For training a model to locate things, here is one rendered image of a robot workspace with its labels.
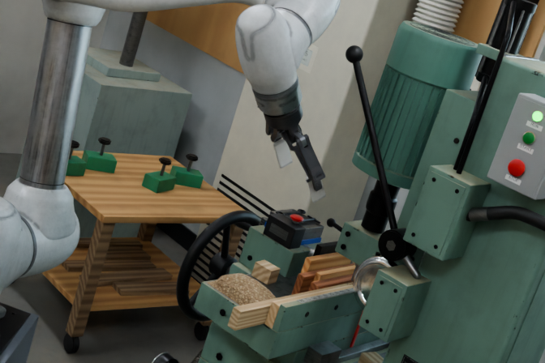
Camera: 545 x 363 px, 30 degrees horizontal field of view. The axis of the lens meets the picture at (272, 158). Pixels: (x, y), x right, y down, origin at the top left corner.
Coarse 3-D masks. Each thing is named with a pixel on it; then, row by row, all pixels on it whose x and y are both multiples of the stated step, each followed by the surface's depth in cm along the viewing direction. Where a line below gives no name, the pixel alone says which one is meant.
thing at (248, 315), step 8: (320, 288) 208; (328, 288) 210; (288, 296) 200; (296, 296) 201; (248, 304) 190; (256, 304) 191; (264, 304) 192; (232, 312) 187; (240, 312) 186; (248, 312) 188; (256, 312) 190; (264, 312) 192; (232, 320) 187; (240, 320) 187; (248, 320) 189; (256, 320) 191; (264, 320) 193; (232, 328) 187; (240, 328) 188
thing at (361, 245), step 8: (344, 224) 213; (352, 224) 212; (360, 224) 214; (344, 232) 213; (352, 232) 211; (360, 232) 210; (368, 232) 211; (344, 240) 213; (352, 240) 212; (360, 240) 210; (368, 240) 209; (376, 240) 208; (336, 248) 214; (344, 248) 212; (352, 248) 212; (360, 248) 210; (368, 248) 209; (376, 248) 208; (352, 256) 212; (360, 256) 210; (368, 256) 209
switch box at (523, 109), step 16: (528, 96) 172; (512, 112) 174; (528, 112) 172; (544, 112) 170; (512, 128) 174; (528, 128) 172; (544, 128) 170; (512, 144) 174; (544, 144) 171; (496, 160) 176; (528, 160) 172; (544, 160) 171; (496, 176) 176; (512, 176) 174; (528, 176) 172; (544, 176) 171; (528, 192) 173; (544, 192) 174
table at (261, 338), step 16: (240, 272) 224; (208, 288) 202; (272, 288) 211; (288, 288) 214; (208, 304) 202; (224, 304) 200; (224, 320) 200; (336, 320) 207; (352, 320) 213; (240, 336) 197; (256, 336) 195; (272, 336) 192; (288, 336) 195; (304, 336) 200; (320, 336) 205; (336, 336) 210; (272, 352) 193; (288, 352) 198
